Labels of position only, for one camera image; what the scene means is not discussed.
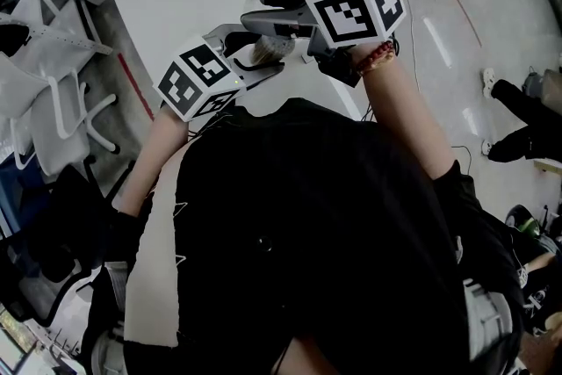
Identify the person's left forearm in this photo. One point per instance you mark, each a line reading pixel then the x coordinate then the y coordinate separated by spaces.
pixel 153 153

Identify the white metal storage rack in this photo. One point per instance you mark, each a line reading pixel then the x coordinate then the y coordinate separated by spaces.
pixel 57 35

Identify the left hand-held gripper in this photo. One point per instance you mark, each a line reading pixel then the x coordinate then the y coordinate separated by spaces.
pixel 197 79

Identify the person's black white shirt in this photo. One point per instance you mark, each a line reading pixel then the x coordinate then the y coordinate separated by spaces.
pixel 307 211

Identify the blue cabinet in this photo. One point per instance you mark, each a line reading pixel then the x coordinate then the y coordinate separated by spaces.
pixel 13 197

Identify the person's right forearm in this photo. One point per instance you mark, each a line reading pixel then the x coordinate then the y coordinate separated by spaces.
pixel 404 114

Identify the white office chair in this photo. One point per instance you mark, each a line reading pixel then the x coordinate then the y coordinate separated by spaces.
pixel 57 118

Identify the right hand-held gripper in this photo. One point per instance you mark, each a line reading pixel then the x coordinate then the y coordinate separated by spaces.
pixel 351 9

